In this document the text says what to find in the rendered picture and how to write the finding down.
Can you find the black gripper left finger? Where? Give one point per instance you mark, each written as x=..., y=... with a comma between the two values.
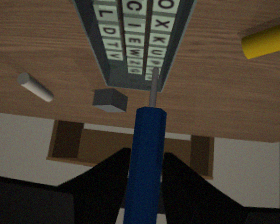
x=94, y=197

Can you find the dark blue stylus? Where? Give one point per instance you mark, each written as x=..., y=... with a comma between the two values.
x=144, y=179

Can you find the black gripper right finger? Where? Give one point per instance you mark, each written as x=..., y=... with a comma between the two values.
x=189, y=199

